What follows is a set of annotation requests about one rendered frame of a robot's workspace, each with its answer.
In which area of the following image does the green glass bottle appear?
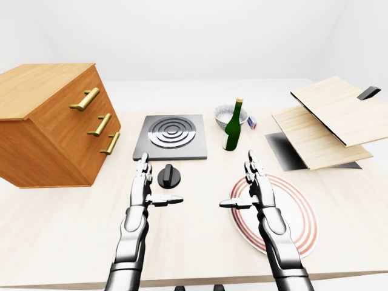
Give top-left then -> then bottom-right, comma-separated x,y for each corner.
222,96 -> 244,152

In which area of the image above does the patterned grey bowl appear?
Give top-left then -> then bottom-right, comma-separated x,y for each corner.
213,104 -> 249,130

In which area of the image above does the wooden drawer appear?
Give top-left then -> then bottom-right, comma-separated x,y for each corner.
52,87 -> 114,166
28,65 -> 105,145
72,106 -> 122,186

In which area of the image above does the flat dark stove plate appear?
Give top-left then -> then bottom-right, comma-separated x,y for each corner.
132,114 -> 209,162

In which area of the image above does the pale wood two-tier rack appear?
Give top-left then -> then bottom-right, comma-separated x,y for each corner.
264,76 -> 388,172

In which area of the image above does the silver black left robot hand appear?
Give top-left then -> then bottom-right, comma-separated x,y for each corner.
130,152 -> 184,209

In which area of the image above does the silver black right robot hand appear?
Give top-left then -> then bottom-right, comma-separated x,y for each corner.
219,149 -> 277,210

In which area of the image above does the brass drawer handle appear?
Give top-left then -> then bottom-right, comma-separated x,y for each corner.
99,132 -> 121,156
69,87 -> 101,112
87,113 -> 113,138

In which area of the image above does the wooden cabinet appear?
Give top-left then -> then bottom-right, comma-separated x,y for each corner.
0,62 -> 122,189

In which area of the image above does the round black stove knob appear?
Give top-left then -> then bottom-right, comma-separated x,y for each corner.
157,163 -> 182,190

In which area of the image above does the white plate with red rings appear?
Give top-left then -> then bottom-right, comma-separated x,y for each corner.
228,173 -> 320,259

